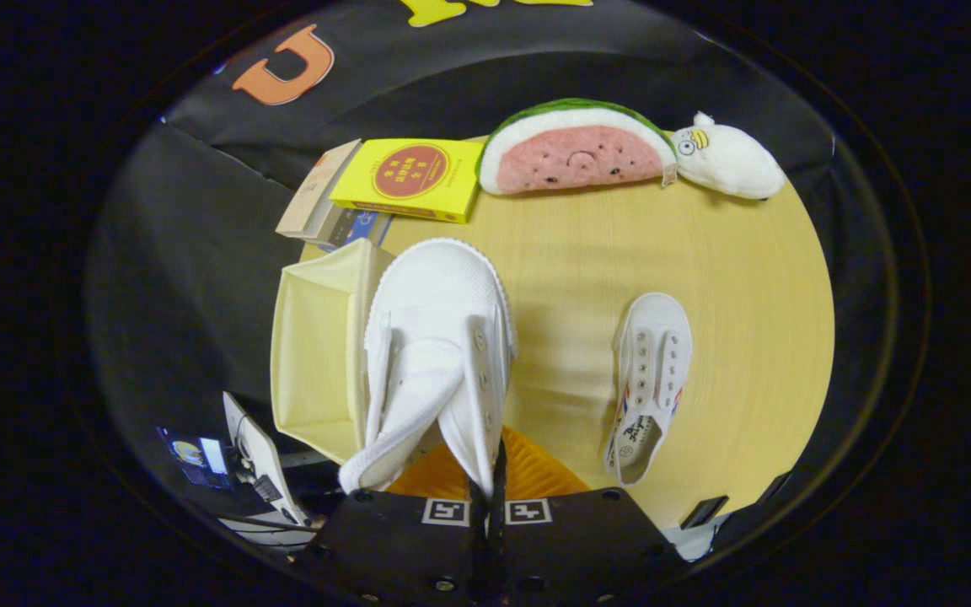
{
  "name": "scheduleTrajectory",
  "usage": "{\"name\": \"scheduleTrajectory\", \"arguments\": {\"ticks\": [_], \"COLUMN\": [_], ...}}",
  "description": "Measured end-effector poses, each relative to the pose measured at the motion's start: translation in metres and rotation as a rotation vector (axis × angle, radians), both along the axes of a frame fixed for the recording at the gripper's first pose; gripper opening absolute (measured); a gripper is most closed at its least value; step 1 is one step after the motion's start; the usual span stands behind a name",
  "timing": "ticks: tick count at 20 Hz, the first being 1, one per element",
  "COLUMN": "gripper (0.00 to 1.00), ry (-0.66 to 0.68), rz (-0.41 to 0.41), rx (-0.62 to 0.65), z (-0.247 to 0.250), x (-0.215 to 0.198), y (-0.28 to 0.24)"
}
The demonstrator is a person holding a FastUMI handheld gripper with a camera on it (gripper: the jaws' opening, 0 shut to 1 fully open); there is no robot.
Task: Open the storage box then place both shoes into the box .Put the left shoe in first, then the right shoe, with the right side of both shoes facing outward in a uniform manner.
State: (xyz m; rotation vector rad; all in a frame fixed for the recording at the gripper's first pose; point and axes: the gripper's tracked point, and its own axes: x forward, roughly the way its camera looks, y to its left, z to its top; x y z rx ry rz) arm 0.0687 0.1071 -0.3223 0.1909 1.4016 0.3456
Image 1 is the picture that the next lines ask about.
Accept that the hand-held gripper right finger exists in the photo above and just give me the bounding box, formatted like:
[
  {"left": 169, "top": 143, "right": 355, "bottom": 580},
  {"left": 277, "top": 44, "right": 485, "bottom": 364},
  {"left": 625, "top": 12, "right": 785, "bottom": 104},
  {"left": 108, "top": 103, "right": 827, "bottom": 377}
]
[{"left": 490, "top": 426, "right": 689, "bottom": 607}]

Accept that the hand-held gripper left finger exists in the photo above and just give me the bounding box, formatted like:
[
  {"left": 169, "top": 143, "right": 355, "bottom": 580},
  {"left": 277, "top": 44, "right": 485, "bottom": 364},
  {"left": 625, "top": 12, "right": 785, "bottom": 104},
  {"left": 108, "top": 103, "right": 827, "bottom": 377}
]
[{"left": 296, "top": 438, "right": 491, "bottom": 607}]

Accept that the beige fabric storage box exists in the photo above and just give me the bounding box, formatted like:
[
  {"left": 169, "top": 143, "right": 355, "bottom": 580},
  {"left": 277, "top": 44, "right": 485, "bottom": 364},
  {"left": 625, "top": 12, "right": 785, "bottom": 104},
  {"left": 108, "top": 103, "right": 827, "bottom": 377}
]
[{"left": 271, "top": 239, "right": 398, "bottom": 465}]

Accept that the white canvas shoe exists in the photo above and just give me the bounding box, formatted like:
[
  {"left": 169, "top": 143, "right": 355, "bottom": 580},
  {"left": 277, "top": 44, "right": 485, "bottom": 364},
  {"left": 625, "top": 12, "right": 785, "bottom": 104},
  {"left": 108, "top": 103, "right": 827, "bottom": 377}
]
[
  {"left": 604, "top": 292, "right": 694, "bottom": 487},
  {"left": 338, "top": 239, "right": 520, "bottom": 498}
]

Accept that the white angled panel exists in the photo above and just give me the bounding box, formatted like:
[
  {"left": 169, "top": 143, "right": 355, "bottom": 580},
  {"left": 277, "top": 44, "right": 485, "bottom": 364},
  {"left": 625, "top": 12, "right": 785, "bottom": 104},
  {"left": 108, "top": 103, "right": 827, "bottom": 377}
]
[{"left": 223, "top": 392, "right": 309, "bottom": 525}]

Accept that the lit computer screen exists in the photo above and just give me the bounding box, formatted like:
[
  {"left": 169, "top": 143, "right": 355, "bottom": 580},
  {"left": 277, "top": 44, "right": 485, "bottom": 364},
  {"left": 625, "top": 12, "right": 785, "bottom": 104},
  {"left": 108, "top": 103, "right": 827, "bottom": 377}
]
[{"left": 157, "top": 426, "right": 233, "bottom": 490}]

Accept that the blue book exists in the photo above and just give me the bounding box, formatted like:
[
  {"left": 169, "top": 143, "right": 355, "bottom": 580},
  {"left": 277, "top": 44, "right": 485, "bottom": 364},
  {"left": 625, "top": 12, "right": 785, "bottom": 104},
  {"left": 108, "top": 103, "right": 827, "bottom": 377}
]
[{"left": 317, "top": 207, "right": 394, "bottom": 252}]

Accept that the yellow book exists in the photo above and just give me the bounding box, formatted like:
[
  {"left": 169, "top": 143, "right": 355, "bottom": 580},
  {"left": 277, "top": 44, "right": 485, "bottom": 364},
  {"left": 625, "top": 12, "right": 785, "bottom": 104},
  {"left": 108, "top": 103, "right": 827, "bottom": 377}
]
[{"left": 330, "top": 138, "right": 486, "bottom": 224}]

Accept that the beige book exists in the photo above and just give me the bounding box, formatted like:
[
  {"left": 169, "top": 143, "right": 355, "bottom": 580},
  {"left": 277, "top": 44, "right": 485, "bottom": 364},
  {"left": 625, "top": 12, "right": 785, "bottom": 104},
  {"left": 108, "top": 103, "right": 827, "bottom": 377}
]
[{"left": 276, "top": 139, "right": 362, "bottom": 241}]

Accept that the watermelon slice plush toy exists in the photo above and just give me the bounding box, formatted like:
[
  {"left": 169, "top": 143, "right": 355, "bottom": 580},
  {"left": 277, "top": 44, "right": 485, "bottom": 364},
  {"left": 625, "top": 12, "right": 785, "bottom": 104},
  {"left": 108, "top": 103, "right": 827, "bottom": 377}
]
[{"left": 477, "top": 99, "right": 679, "bottom": 196}]

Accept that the white duck plush toy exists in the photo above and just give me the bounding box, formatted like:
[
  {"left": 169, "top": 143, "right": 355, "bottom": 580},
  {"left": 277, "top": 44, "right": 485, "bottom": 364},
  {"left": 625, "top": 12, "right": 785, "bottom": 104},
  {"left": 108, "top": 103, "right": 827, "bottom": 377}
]
[{"left": 671, "top": 112, "right": 787, "bottom": 201}]

